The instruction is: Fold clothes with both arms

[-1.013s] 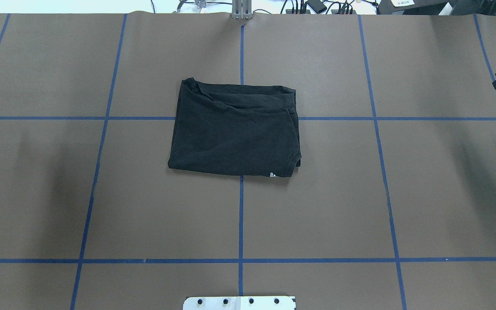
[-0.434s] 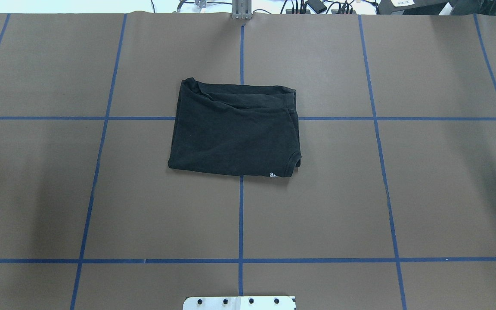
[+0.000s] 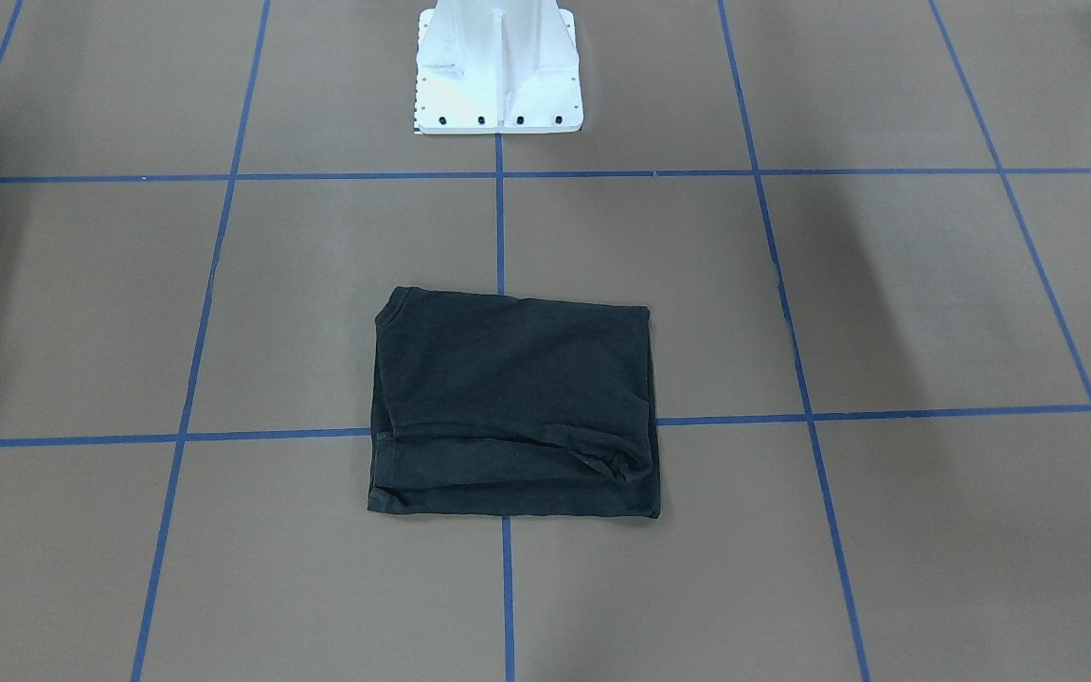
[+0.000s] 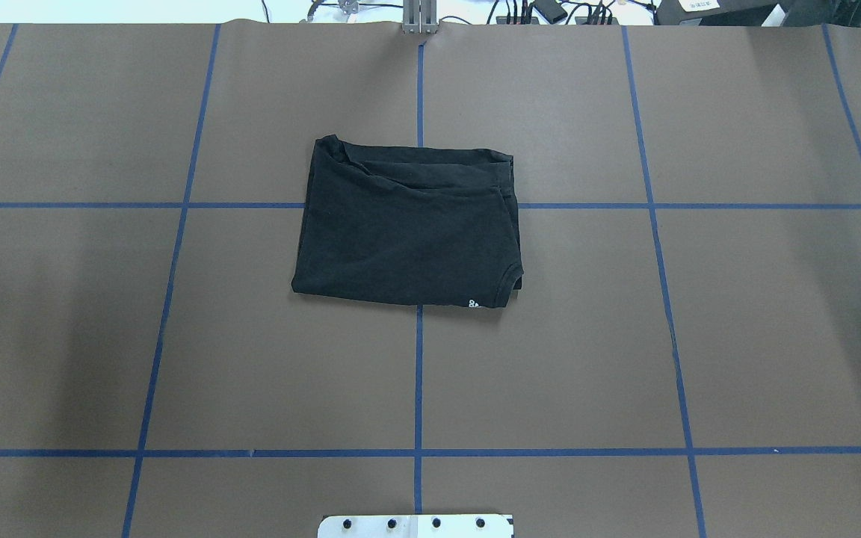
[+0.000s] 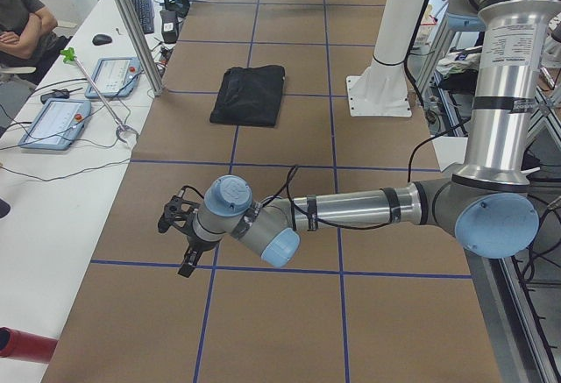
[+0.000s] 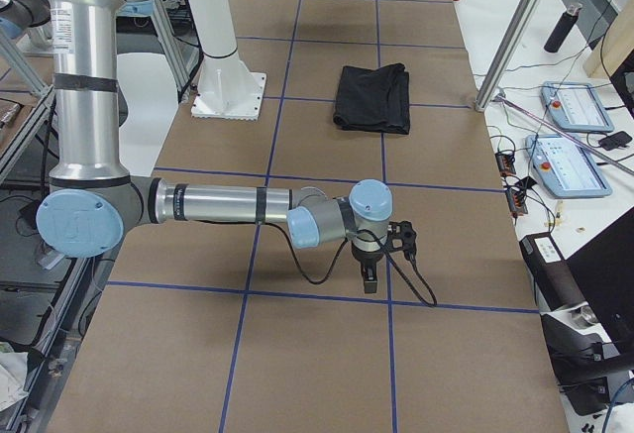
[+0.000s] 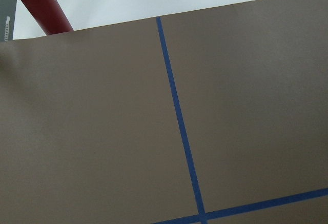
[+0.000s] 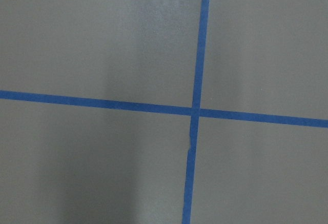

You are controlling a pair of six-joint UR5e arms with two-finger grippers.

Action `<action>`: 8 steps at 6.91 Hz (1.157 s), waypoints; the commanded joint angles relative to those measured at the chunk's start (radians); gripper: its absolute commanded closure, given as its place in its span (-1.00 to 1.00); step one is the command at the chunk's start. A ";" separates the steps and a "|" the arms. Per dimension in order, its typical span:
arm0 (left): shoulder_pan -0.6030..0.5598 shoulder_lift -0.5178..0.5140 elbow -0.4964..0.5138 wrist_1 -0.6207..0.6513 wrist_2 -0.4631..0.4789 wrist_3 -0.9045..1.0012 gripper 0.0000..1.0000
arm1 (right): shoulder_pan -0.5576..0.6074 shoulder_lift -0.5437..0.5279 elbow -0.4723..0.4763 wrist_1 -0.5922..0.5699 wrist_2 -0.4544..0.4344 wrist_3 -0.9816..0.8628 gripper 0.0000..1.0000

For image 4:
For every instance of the brown table mat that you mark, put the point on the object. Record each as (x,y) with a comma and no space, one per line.
(684,358)

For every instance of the black printed t-shirt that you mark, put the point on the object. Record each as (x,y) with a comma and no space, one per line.
(410,225)

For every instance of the aluminium frame post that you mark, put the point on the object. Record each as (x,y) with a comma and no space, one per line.
(420,17)

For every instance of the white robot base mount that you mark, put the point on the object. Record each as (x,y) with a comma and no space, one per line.
(418,525)

